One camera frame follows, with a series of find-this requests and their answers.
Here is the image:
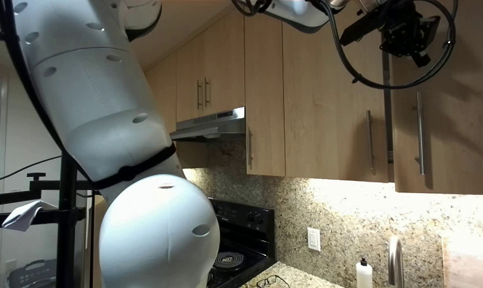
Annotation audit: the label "narrow wooden cabinet door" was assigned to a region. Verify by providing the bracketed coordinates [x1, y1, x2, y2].
[245, 14, 286, 176]

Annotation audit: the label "black stove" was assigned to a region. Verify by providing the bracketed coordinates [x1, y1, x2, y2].
[206, 200, 275, 288]

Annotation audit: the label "white soap dispenser bottle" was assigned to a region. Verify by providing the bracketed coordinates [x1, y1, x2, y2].
[355, 257, 373, 288]

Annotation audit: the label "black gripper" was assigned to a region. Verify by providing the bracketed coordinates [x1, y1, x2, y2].
[381, 0, 440, 67]

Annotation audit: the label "black camera stand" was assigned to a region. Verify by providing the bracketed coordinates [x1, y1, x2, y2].
[0, 153, 90, 288]

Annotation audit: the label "dark basket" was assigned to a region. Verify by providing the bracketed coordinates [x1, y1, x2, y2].
[6, 259, 56, 288]

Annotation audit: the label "wooden cabinets above hood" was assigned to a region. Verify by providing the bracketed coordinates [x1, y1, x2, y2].
[142, 12, 246, 169]

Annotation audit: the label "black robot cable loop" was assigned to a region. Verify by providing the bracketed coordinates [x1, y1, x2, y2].
[320, 0, 459, 91]

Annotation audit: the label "stainless range hood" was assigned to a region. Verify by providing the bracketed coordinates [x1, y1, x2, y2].
[171, 107, 246, 140]

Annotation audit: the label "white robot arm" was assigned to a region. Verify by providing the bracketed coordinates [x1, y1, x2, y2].
[0, 0, 221, 288]

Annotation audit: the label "white wall outlet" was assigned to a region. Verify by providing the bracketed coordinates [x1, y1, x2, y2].
[307, 227, 321, 251]

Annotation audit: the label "white paper tag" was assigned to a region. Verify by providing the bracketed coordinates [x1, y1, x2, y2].
[2, 200, 54, 232]

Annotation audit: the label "chrome kitchen faucet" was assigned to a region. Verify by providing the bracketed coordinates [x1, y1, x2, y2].
[389, 236, 405, 288]

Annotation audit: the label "wooden cutting board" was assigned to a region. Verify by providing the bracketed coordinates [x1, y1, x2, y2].
[441, 230, 483, 288]

